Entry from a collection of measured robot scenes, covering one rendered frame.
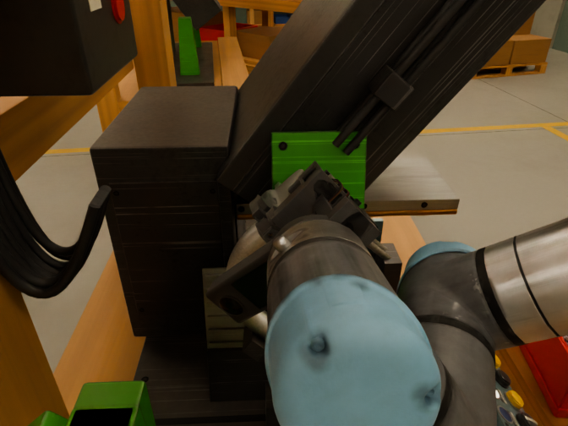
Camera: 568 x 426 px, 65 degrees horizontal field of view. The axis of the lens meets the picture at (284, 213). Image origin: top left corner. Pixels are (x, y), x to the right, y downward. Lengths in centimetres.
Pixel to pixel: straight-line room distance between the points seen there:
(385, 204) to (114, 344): 51
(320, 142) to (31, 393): 42
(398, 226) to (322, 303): 88
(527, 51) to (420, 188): 627
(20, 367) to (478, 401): 43
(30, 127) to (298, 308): 61
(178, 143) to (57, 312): 184
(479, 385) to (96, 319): 72
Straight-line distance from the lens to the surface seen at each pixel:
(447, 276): 36
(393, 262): 77
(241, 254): 53
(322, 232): 29
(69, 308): 238
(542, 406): 92
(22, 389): 55
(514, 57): 686
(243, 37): 371
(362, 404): 20
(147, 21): 128
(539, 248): 34
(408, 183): 76
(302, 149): 54
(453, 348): 32
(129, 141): 63
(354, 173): 55
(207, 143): 60
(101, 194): 46
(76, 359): 84
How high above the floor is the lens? 146
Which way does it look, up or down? 31 degrees down
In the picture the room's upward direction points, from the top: straight up
